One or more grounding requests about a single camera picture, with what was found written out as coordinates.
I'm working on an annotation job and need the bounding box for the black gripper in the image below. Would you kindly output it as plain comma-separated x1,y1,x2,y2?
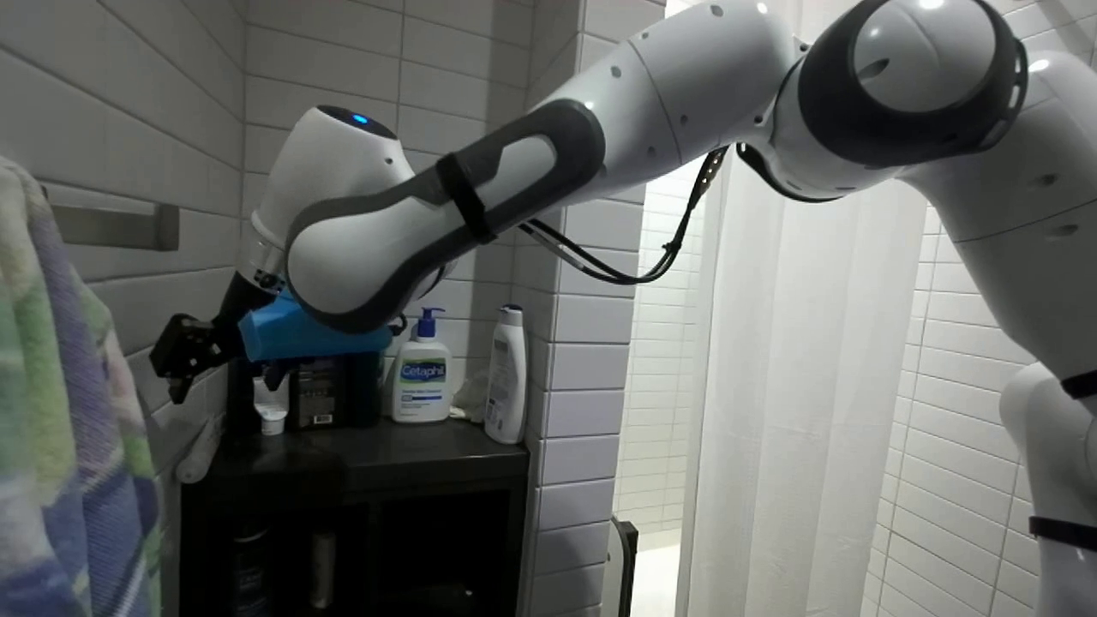
147,272,281,405

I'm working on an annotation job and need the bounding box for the dark wooden shelf unit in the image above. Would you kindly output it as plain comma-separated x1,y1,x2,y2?
176,414,530,617

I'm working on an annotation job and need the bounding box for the dark rectangular box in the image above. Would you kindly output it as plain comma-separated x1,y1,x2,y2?
286,355,353,434

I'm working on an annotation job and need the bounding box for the striped green blue towel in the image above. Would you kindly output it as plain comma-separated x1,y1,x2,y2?
0,155,165,617

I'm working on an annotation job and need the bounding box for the tall dark green bottle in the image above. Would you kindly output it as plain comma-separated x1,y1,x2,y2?
346,354,388,429

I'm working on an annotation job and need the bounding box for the dark bottle with label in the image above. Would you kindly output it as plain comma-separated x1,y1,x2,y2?
227,525,276,617

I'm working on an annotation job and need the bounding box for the white blue pump lotion bottle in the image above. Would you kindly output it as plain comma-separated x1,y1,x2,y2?
388,304,455,429

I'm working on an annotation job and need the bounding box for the slim pale bottle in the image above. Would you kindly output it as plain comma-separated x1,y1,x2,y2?
308,529,344,612

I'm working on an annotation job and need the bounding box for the white plastic bottle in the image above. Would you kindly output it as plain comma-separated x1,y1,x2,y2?
484,300,530,450

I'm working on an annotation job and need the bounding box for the white shower curtain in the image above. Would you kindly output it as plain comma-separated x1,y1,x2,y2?
673,146,930,617

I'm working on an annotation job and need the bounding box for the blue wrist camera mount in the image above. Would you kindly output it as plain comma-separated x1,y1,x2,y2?
235,288,398,367

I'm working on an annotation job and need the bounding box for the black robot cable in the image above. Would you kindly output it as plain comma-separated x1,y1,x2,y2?
518,144,734,288

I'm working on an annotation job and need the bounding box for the black strap on robot base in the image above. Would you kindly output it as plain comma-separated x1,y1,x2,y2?
1057,367,1097,400
1024,515,1097,556

